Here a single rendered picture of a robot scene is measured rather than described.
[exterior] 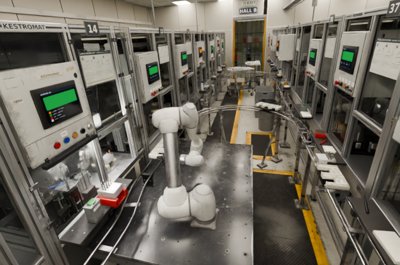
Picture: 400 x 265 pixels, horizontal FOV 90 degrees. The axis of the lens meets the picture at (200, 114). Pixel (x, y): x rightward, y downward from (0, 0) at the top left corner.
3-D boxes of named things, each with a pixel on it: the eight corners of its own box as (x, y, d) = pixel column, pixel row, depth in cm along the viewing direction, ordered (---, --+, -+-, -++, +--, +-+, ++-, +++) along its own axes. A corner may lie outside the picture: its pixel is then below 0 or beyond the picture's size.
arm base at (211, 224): (220, 206, 157) (219, 200, 155) (215, 231, 137) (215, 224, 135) (197, 202, 162) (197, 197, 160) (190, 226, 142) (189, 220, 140)
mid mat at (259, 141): (280, 161, 321) (280, 160, 321) (244, 158, 334) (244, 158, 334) (274, 133, 412) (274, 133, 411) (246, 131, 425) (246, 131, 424)
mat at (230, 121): (233, 156, 343) (233, 155, 342) (199, 153, 357) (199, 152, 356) (244, 81, 871) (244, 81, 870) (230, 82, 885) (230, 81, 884)
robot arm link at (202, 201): (218, 220, 139) (217, 195, 131) (191, 223, 137) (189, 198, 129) (213, 202, 154) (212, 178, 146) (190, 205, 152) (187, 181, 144)
